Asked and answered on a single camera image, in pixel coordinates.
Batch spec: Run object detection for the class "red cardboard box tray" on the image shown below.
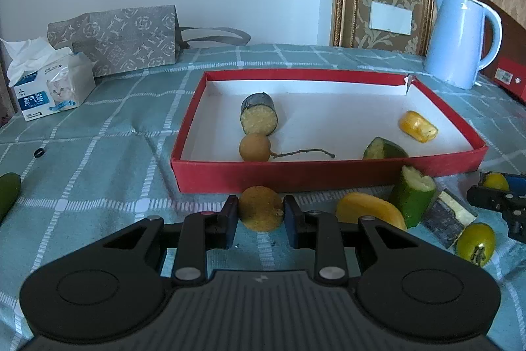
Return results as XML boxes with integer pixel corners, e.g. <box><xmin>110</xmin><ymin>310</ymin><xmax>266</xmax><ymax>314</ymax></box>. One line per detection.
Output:
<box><xmin>170</xmin><ymin>69</ymin><xmax>488</xmax><ymax>194</ymax></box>

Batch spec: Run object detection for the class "cut cucumber piece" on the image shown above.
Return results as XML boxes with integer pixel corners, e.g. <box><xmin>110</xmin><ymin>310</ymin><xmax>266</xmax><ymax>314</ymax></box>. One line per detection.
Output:
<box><xmin>388</xmin><ymin>165</ymin><xmax>436</xmax><ymax>229</ymax></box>

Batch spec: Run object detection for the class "small yellow pepper piece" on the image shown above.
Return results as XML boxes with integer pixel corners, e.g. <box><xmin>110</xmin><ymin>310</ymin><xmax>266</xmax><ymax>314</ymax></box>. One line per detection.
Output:
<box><xmin>398</xmin><ymin>110</ymin><xmax>439</xmax><ymax>143</ymax></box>

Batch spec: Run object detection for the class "small red box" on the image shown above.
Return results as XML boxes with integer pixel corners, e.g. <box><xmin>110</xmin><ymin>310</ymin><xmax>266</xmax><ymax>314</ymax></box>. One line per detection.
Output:
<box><xmin>491</xmin><ymin>56</ymin><xmax>526</xmax><ymax>103</ymax></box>

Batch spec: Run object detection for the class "large yellow pepper piece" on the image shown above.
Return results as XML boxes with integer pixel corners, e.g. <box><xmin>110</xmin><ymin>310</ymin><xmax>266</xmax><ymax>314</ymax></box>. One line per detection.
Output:
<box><xmin>336</xmin><ymin>192</ymin><xmax>407</xmax><ymax>230</ymax></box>

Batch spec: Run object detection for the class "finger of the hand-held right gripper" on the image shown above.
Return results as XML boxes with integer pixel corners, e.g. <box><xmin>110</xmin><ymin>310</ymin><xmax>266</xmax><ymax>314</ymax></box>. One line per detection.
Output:
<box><xmin>466</xmin><ymin>187</ymin><xmax>526</xmax><ymax>244</ymax></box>
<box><xmin>479</xmin><ymin>170</ymin><xmax>526</xmax><ymax>193</ymax></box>

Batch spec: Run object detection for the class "cucumber half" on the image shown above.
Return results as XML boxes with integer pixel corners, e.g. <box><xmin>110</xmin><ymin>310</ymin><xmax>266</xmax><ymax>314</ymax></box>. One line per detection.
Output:
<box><xmin>0</xmin><ymin>172</ymin><xmax>22</xmax><ymax>226</ymax></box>

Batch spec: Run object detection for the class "white tissue pack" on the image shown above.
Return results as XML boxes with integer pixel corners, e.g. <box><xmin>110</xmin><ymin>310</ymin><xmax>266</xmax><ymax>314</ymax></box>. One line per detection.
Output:
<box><xmin>0</xmin><ymin>36</ymin><xmax>96</xmax><ymax>122</ymax></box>

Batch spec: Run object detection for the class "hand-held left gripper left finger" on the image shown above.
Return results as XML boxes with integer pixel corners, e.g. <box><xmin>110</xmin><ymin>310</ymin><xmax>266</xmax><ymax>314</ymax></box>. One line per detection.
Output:
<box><xmin>101</xmin><ymin>195</ymin><xmax>240</xmax><ymax>287</ymax></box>

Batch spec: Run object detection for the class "light blue electric kettle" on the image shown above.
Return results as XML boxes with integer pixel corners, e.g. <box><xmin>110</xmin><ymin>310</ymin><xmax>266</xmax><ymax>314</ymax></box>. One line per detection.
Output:
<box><xmin>423</xmin><ymin>0</ymin><xmax>503</xmax><ymax>90</ymax></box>

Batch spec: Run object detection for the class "green checked tablecloth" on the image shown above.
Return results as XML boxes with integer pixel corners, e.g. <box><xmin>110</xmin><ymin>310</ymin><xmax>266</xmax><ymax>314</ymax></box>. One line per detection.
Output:
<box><xmin>0</xmin><ymin>42</ymin><xmax>526</xmax><ymax>339</ymax></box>

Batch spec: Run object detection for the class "white wall switch plate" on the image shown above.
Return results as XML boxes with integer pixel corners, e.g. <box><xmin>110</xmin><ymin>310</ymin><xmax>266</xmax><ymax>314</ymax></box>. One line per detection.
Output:
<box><xmin>369</xmin><ymin>1</ymin><xmax>414</xmax><ymax>35</ymax></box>

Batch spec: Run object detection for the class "green tomato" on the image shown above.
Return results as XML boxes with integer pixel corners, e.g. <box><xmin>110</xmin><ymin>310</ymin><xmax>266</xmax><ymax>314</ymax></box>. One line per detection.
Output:
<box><xmin>482</xmin><ymin>172</ymin><xmax>511</xmax><ymax>191</ymax></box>
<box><xmin>456</xmin><ymin>223</ymin><xmax>496</xmax><ymax>268</ymax></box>

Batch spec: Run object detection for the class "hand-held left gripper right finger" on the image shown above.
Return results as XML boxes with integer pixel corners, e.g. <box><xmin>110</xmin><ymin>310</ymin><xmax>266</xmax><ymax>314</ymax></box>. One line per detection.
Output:
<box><xmin>283</xmin><ymin>195</ymin><xmax>416</xmax><ymax>287</ymax></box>

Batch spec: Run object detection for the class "grey patterned gift bag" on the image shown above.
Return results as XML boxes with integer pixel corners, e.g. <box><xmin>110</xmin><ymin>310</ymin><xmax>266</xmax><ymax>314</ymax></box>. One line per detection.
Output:
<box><xmin>47</xmin><ymin>5</ymin><xmax>251</xmax><ymax>78</ymax></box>

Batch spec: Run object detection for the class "dark green cucumber end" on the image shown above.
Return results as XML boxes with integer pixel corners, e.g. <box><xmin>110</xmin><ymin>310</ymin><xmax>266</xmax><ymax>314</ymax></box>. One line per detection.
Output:
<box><xmin>362</xmin><ymin>136</ymin><xmax>409</xmax><ymax>160</ymax></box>

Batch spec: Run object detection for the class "brown longan with stem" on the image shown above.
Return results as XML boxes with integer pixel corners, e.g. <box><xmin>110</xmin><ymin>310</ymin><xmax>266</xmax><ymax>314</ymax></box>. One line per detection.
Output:
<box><xmin>239</xmin><ymin>133</ymin><xmax>335</xmax><ymax>163</ymax></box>

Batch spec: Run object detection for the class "dark-skinned sugarcane piece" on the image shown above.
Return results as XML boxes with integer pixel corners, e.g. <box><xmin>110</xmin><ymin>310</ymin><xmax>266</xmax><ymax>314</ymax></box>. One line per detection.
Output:
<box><xmin>423</xmin><ymin>190</ymin><xmax>478</xmax><ymax>249</ymax></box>
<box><xmin>240</xmin><ymin>92</ymin><xmax>279</xmax><ymax>137</ymax></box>

